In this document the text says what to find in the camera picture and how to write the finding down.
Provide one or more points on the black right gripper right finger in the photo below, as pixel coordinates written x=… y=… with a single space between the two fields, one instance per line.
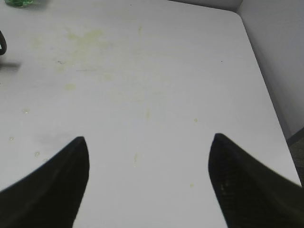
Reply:
x=250 y=194

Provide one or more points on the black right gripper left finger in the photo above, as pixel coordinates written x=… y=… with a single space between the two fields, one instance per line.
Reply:
x=50 y=196

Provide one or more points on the black ceramic mug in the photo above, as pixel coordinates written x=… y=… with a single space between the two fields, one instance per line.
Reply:
x=3 y=44

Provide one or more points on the green soda bottle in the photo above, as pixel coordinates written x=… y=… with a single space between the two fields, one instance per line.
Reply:
x=18 y=3

